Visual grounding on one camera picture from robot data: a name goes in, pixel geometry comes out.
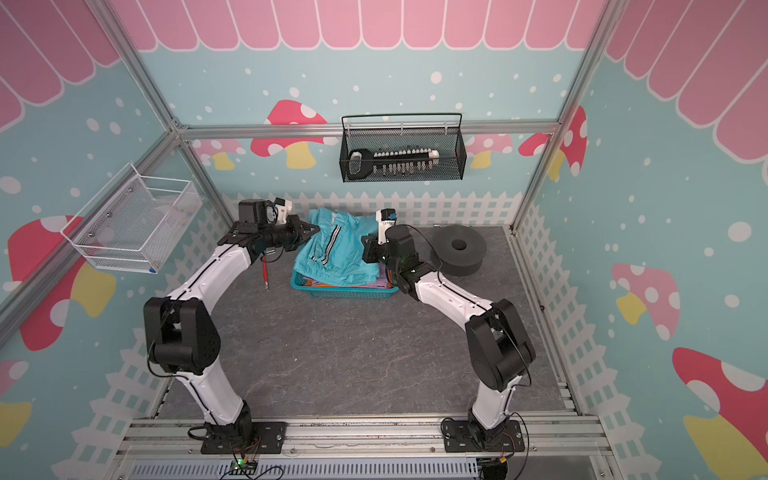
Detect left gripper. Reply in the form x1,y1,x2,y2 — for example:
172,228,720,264
259,213,320,250

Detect purple pants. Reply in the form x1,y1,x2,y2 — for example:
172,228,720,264
291,267,393,291

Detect teal pants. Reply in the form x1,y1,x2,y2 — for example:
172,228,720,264
294,208,380,287

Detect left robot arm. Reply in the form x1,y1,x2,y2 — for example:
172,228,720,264
143,198,320,449

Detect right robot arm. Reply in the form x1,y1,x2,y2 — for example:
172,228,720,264
362,224,536,452

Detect teal plastic basket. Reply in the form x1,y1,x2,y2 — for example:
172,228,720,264
290,272,399,300

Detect grey foam roll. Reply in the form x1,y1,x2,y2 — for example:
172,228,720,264
430,225,488,277

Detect green circuit board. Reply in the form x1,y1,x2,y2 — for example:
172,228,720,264
226,459,258,478

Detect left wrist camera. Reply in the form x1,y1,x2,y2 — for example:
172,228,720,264
267,197,293,225

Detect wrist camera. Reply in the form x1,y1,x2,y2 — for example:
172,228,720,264
267,197,293,225
376,208,397,245

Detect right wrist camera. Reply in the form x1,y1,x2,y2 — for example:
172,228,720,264
376,208,397,245

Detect red handled hex wrench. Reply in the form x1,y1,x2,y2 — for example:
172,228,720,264
260,255,269,290

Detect black wire wall basket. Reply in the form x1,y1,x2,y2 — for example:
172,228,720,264
339,113,467,183

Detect white wire wall basket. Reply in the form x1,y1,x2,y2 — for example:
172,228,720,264
60,163,203,274

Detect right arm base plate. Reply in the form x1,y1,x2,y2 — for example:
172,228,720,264
440,417,526,454

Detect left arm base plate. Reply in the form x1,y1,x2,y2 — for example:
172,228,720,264
200,421,288,455

